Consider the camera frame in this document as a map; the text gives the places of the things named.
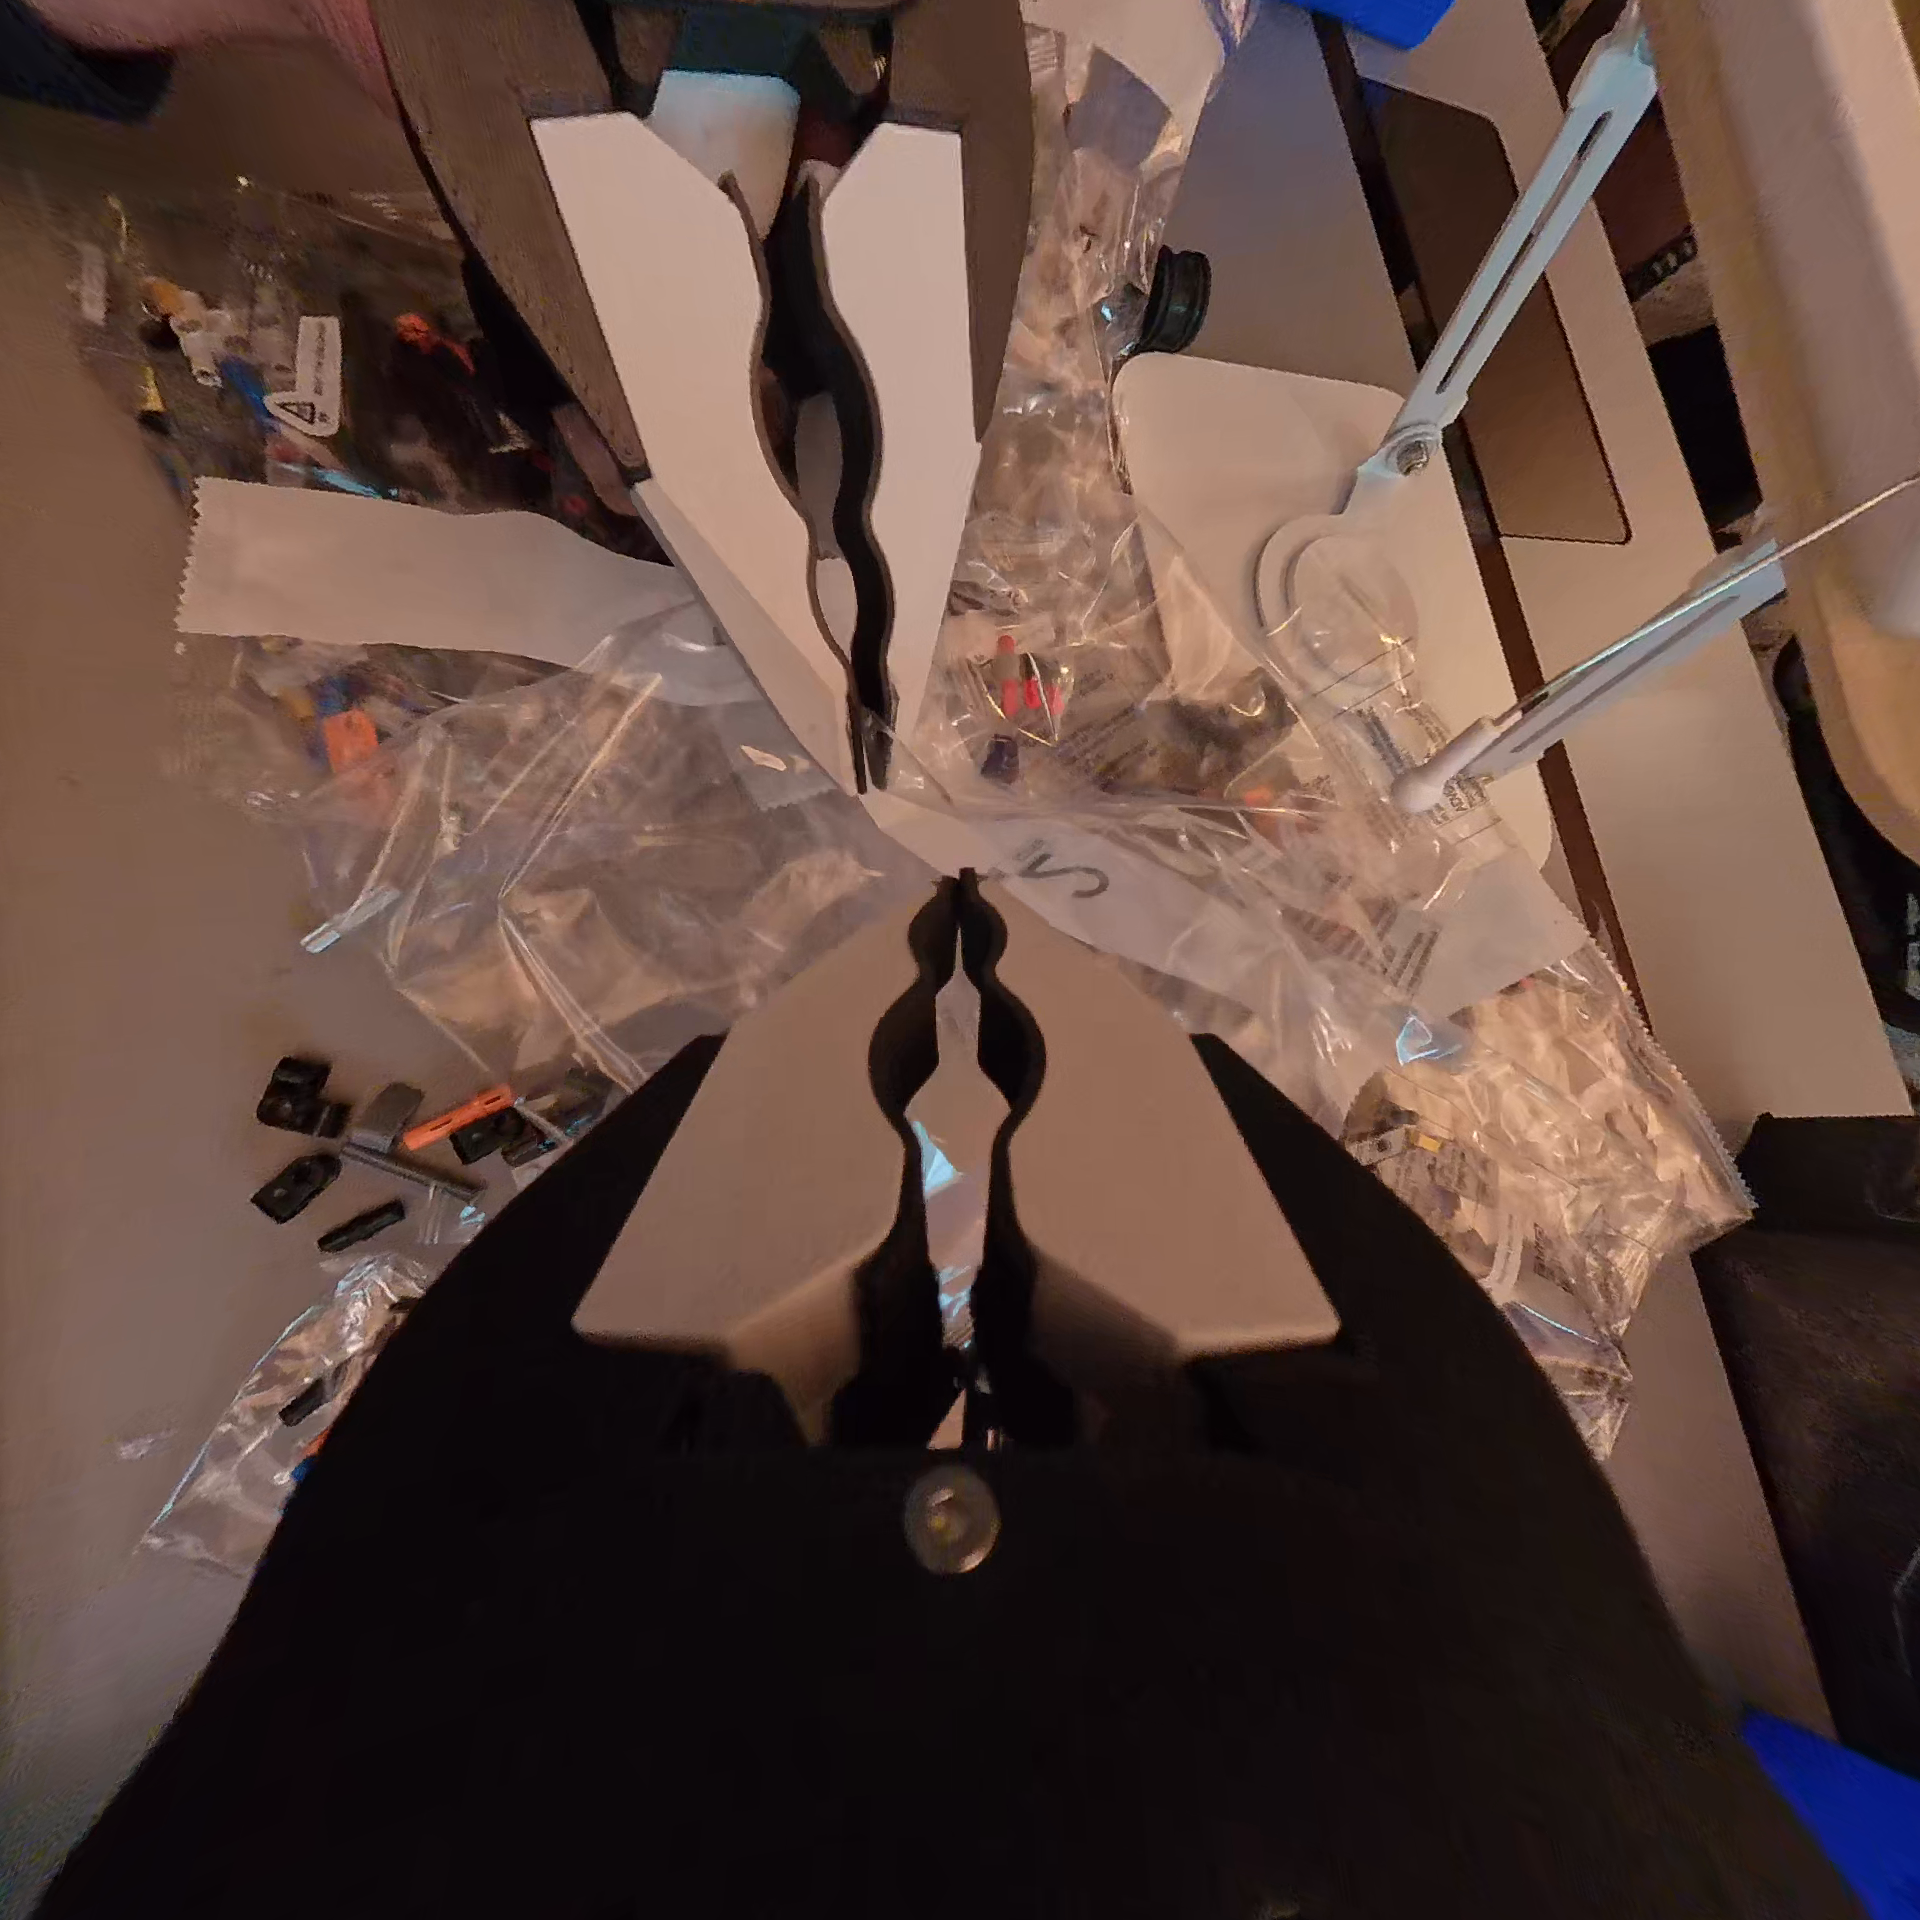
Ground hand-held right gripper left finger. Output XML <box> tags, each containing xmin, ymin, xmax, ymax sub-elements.
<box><xmin>568</xmin><ymin>872</ymin><xmax>964</xmax><ymax>1445</ymax></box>

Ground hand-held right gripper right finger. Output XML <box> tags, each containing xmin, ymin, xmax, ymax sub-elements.
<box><xmin>964</xmin><ymin>872</ymin><xmax>1343</xmax><ymax>1445</ymax></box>

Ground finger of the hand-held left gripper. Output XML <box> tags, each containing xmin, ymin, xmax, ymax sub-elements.
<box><xmin>528</xmin><ymin>111</ymin><xmax>906</xmax><ymax>799</ymax></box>
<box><xmin>766</xmin><ymin>119</ymin><xmax>992</xmax><ymax>793</ymax></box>

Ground clear bag tall white label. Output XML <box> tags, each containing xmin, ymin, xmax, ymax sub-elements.
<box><xmin>982</xmin><ymin>802</ymin><xmax>1595</xmax><ymax>1029</ymax></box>

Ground numbered clear plastic bag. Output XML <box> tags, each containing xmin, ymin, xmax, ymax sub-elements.
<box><xmin>76</xmin><ymin>165</ymin><xmax>751</xmax><ymax>712</ymax></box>

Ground scattered loose lego pieces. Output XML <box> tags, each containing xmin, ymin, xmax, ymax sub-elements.
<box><xmin>247</xmin><ymin>1050</ymin><xmax>620</xmax><ymax>1261</ymax></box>

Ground person's left hand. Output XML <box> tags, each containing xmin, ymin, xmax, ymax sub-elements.
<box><xmin>36</xmin><ymin>0</ymin><xmax>395</xmax><ymax>96</ymax></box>

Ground black round object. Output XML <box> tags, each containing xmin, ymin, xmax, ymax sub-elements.
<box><xmin>1132</xmin><ymin>245</ymin><xmax>1216</xmax><ymax>357</ymax></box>

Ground small zip bag colourful parts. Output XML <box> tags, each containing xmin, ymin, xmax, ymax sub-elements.
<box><xmin>133</xmin><ymin>1248</ymin><xmax>440</xmax><ymax>1581</ymax></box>

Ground white tapered rod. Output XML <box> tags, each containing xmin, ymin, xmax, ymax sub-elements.
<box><xmin>1352</xmin><ymin>0</ymin><xmax>1661</xmax><ymax>523</ymax></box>

